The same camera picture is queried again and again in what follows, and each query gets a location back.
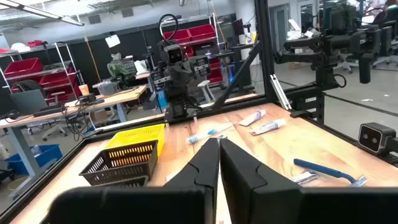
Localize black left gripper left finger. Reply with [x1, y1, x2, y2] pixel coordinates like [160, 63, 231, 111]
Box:
[164, 138, 220, 224]

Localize office chair base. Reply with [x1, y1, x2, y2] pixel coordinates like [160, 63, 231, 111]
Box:
[26, 123, 69, 142]

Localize blue toothbrush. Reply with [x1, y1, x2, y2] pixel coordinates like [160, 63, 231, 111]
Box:
[185, 123, 234, 145]

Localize silver aluminium bracket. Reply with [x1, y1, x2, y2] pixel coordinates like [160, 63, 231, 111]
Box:
[269, 73, 292, 111]

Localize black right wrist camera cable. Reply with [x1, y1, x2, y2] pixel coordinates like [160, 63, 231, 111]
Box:
[158, 13, 180, 44]

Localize wrapped metal nail clipper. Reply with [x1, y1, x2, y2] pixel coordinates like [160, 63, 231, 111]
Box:
[288, 170, 320, 185]

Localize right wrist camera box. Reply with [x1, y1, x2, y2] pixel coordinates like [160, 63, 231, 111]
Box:
[162, 43, 187, 66]

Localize yellow plastic basket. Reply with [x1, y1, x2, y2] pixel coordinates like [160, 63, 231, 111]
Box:
[104, 123, 166, 156]

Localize long ceiling light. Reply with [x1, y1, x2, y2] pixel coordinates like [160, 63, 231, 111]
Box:
[0, 0, 85, 27]

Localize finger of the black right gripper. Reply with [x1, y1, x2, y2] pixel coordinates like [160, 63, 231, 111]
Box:
[151, 70, 171, 85]
[194, 55, 213, 78]

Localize green bag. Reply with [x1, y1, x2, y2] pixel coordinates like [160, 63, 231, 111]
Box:
[106, 57, 138, 90]

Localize blue plastic bin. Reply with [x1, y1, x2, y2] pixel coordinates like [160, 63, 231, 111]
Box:
[5, 143, 63, 175]

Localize grey container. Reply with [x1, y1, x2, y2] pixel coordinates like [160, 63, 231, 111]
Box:
[92, 80, 119, 96]

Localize grey laptop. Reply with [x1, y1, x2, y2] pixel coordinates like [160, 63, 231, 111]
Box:
[9, 89, 50, 116]

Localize wooden desk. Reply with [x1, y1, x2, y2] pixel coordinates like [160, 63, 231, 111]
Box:
[0, 84, 147, 187]

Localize tangled black desk cables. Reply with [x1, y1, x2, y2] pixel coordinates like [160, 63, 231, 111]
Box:
[60, 104, 94, 142]

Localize white travel toothpaste tube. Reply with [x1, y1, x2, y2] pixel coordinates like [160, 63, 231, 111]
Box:
[249, 118, 287, 136]
[238, 109, 267, 127]

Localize grey table-level camera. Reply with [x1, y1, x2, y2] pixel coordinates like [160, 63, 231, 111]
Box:
[357, 122, 398, 157]

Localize black plastic basket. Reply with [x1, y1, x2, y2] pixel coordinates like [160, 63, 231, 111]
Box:
[93, 175, 149, 189]
[78, 139, 159, 187]

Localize white paper sheet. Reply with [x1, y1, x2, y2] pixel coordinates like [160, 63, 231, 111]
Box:
[104, 34, 121, 49]

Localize blue disposable razor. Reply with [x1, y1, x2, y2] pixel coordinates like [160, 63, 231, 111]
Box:
[293, 158, 368, 188]

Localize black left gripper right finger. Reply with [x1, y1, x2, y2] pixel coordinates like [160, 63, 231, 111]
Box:
[220, 138, 302, 224]

